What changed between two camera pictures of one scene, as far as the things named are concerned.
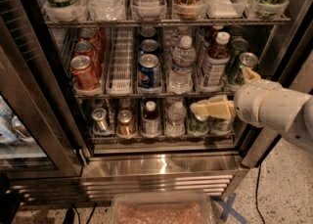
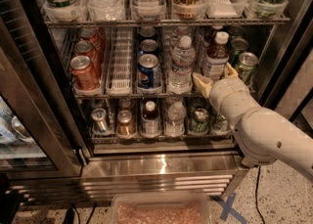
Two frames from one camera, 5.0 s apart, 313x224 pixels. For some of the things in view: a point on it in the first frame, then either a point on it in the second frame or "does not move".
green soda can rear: [237, 31] does not move
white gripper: [250, 102] → [227, 90]
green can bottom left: [199, 123] does not move
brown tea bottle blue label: [217, 62] does not move
